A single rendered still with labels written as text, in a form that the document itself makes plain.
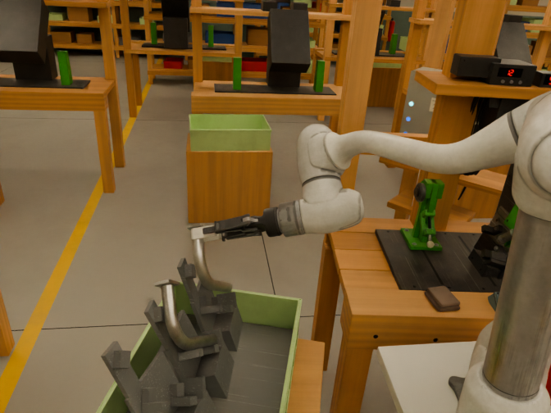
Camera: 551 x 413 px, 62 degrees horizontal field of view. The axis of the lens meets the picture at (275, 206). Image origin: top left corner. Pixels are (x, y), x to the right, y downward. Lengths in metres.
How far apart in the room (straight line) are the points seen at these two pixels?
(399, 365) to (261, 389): 0.40
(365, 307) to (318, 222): 0.51
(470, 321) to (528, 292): 0.80
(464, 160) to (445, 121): 0.98
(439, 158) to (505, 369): 0.42
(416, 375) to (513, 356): 0.49
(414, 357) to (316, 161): 0.65
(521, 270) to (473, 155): 0.24
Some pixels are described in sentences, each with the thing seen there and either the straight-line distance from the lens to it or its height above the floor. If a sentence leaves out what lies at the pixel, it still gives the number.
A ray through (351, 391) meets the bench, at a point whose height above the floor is 0.55.
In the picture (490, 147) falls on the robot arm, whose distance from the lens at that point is 0.95.
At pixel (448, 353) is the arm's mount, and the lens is 1.49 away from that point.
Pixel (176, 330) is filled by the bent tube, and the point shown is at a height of 1.10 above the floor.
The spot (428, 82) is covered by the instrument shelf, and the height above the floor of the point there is 1.53.
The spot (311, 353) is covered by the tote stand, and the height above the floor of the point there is 0.79.
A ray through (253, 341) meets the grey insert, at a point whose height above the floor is 0.85.
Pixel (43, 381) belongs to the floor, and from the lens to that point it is 2.66.
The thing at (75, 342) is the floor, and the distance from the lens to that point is 2.82.
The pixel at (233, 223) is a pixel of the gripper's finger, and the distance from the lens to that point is 1.15.
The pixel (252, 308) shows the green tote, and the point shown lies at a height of 0.90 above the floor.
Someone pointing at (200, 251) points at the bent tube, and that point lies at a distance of 1.21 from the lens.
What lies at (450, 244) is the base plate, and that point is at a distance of 2.02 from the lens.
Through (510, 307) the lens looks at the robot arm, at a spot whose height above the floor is 1.37.
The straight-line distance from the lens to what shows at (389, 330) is 1.59.
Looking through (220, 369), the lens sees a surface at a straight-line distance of 1.30.
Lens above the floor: 1.86
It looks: 27 degrees down
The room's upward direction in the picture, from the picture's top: 4 degrees clockwise
